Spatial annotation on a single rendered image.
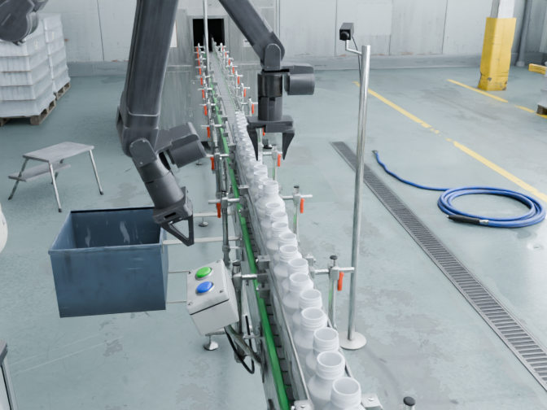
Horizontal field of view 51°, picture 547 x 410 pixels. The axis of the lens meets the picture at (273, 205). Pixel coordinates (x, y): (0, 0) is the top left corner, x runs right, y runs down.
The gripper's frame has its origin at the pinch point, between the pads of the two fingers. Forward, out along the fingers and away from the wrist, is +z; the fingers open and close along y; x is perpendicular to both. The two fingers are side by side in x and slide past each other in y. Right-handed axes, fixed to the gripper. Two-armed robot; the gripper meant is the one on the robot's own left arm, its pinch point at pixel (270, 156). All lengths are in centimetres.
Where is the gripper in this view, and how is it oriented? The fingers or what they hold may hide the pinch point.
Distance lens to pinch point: 136.7
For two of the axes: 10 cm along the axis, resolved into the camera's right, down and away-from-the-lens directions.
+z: 0.0, 9.3, 3.6
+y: -9.9, 0.5, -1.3
